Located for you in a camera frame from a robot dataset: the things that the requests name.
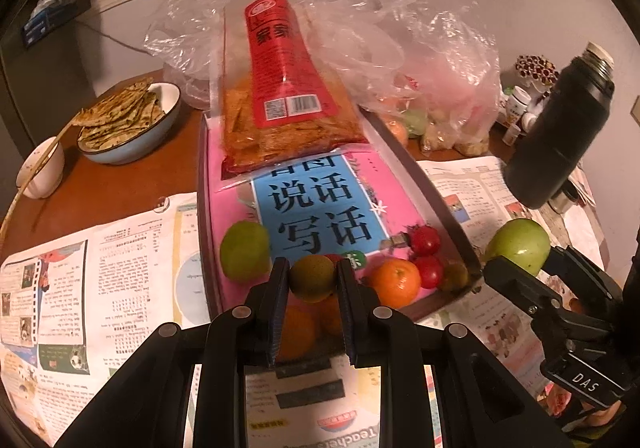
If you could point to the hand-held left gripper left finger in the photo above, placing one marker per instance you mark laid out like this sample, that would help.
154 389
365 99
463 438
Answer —
260 328

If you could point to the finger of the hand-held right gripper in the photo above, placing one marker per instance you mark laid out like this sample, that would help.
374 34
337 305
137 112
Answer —
520 290
585 275

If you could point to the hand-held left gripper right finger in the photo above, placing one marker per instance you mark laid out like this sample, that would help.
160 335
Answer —
362 328

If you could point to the orange mandarin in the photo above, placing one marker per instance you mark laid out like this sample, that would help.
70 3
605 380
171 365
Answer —
331 315
300 333
395 283

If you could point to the large green apple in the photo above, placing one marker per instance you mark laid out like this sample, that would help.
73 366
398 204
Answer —
520 243

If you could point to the small olive-green fruit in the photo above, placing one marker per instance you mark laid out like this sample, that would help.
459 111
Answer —
454 276
312 278

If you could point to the small green apple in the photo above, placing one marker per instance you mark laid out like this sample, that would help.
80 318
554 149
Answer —
245 252

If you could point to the red tomato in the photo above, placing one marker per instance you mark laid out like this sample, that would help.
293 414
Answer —
331 256
430 271
425 239

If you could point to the grey metal tray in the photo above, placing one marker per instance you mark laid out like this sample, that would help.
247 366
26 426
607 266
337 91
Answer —
425 188

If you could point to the pile of small yellow fruits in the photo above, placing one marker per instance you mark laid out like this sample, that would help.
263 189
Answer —
460 138

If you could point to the steel thermos cup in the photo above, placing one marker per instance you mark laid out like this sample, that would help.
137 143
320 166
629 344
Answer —
564 198

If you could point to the colourful cartoon newspaper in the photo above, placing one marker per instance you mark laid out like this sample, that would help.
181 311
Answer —
465 178

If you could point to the pink and blue book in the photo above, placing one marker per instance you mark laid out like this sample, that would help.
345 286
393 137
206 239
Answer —
310 208

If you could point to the black thermos bottle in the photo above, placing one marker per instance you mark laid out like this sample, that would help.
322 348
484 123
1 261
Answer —
555 138

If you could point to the newspaper with small photos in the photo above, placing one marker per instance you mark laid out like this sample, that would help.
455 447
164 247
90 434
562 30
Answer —
100 278

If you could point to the white medicine bottle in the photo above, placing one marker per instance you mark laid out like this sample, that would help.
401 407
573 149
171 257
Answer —
517 106

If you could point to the green fruit in bag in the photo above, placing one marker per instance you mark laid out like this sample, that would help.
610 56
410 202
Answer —
415 122

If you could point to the orange fruit in bag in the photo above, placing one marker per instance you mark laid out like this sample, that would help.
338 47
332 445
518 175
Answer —
396 132

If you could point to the red and white flower bunch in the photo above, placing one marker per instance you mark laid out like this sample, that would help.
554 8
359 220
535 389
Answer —
537 70

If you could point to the blue bowl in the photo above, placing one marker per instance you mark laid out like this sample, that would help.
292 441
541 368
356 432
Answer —
130 146

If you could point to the red snack packet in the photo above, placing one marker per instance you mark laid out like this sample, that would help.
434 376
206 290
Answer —
280 78

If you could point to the stack of flat pancakes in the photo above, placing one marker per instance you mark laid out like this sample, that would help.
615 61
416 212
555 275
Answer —
120 116

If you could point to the clear plastic bag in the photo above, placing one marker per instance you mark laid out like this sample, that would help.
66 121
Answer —
425 48

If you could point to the small white bowl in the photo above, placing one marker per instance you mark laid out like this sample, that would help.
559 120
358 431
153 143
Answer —
42 173

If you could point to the pair of wooden chopsticks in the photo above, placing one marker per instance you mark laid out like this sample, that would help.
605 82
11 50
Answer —
45 153

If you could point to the grey refrigerator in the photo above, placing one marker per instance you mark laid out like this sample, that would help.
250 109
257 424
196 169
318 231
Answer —
40 88

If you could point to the blue tissue box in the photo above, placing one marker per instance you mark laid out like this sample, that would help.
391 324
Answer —
55 18

